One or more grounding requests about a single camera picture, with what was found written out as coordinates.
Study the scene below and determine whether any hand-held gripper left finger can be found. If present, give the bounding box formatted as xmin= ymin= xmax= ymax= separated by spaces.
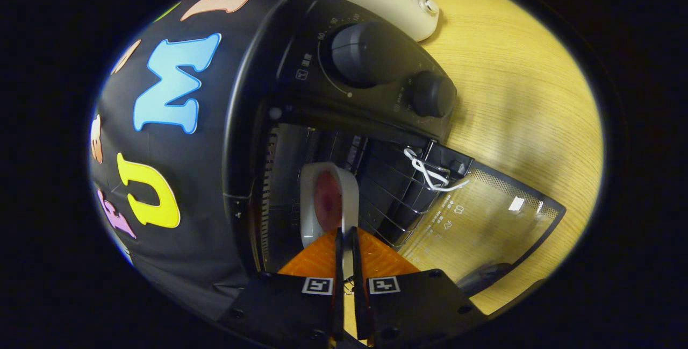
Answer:
xmin=218 ymin=228 xmax=345 ymax=349

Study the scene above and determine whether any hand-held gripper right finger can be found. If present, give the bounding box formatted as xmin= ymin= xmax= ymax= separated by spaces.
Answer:
xmin=349 ymin=226 xmax=487 ymax=349

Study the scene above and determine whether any round pink food slice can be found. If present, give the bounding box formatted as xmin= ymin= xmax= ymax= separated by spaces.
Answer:
xmin=314 ymin=172 xmax=343 ymax=231

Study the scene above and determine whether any white square plate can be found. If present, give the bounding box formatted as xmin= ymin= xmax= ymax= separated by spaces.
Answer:
xmin=299 ymin=162 xmax=360 ymax=280

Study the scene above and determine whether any black toaster oven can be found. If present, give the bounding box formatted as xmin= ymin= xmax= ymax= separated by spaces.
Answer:
xmin=223 ymin=0 xmax=566 ymax=298

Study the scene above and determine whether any white pop-up toaster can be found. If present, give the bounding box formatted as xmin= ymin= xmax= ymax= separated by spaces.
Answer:
xmin=322 ymin=0 xmax=440 ymax=42

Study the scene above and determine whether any metal oven wire rack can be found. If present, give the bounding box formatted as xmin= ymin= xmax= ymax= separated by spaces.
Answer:
xmin=344 ymin=134 xmax=468 ymax=247

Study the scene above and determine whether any white string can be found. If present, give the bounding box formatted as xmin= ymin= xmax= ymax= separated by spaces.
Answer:
xmin=403 ymin=147 xmax=469 ymax=193

